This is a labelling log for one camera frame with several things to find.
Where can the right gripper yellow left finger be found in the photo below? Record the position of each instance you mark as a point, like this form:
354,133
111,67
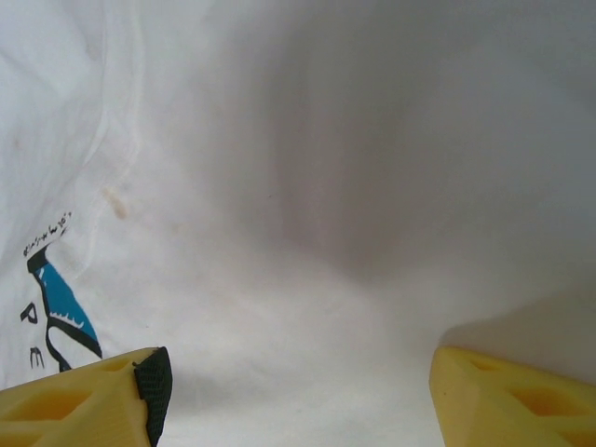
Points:
70,410

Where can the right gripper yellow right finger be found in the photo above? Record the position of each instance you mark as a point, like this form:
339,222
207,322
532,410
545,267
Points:
512,410

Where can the white printed t-shirt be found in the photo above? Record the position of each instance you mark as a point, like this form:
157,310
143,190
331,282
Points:
298,186

